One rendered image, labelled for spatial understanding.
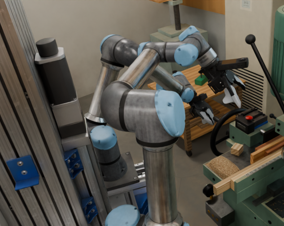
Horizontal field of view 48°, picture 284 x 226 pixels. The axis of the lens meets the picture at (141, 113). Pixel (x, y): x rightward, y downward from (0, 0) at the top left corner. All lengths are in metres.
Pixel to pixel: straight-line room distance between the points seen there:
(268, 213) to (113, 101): 0.83
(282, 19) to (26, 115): 0.84
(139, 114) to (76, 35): 3.17
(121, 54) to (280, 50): 0.62
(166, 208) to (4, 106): 0.53
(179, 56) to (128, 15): 3.03
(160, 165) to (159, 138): 0.09
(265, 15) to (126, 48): 1.55
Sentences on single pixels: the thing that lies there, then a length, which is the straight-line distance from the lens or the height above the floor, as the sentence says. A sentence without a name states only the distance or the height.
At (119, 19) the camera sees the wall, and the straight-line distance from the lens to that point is 4.07.
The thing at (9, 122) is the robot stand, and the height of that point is 1.40.
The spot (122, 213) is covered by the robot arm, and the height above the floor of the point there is 1.05.
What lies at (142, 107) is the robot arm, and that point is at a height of 1.44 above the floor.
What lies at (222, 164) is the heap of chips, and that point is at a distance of 1.35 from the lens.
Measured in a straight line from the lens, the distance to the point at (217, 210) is 1.60.
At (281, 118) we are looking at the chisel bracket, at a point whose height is 1.07.
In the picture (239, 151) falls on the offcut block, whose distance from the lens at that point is 1.43.
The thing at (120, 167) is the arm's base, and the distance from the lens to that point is 1.51.
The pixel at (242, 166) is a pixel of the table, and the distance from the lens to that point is 1.40.
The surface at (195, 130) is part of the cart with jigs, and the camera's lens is 2.84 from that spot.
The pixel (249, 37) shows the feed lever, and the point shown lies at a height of 1.43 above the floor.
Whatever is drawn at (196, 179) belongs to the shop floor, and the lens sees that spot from 2.63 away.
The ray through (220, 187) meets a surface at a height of 0.93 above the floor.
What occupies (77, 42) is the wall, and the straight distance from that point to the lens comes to 3.93.
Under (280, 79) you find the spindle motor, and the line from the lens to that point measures 1.22.
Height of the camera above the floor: 1.83
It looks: 31 degrees down
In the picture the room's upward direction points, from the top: 10 degrees counter-clockwise
